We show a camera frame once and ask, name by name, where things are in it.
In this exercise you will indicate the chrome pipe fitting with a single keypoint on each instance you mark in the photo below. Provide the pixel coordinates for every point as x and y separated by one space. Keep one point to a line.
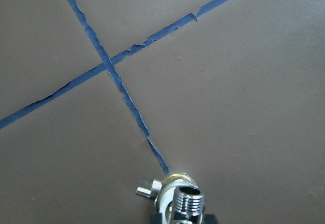
187 205

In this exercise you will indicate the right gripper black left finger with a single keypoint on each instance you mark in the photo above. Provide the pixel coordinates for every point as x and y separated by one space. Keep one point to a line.
156 218

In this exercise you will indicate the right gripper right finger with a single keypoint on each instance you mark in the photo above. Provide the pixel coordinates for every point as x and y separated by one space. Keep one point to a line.
210 219

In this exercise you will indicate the white PPR valve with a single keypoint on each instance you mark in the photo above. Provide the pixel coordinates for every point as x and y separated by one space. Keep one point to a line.
162 191

